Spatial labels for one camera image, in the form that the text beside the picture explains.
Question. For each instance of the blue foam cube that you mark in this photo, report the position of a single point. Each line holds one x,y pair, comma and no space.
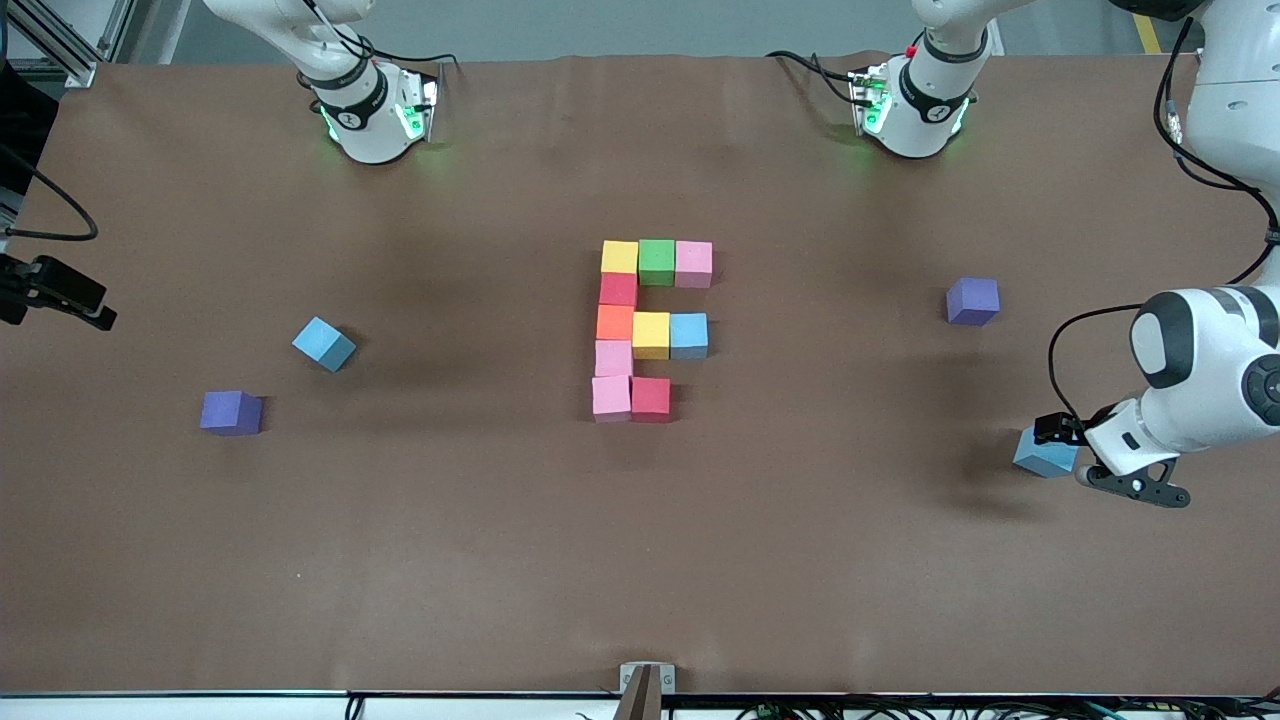
323,343
1045,460
689,335

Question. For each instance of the pink foam cube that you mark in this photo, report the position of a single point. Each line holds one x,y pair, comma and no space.
694,264
611,398
614,358

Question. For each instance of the red foam cube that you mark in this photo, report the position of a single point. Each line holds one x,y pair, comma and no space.
651,398
618,289

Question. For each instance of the yellow foam cube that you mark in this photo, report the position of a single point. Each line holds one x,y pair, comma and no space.
651,335
620,257

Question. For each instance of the green foam cube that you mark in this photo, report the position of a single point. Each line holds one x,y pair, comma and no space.
657,262

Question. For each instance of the orange foam cube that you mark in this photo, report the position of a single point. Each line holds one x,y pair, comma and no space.
615,322

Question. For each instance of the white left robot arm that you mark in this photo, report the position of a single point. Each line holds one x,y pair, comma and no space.
1200,380

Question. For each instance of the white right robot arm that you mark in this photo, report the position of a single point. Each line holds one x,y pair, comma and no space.
370,120

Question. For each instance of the purple foam cube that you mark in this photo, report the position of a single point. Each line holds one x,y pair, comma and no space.
972,301
231,412

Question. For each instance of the brown table cover mat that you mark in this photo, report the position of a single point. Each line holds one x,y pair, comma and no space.
640,560

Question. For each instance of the aluminium frame profile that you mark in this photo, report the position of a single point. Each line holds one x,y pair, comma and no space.
78,72

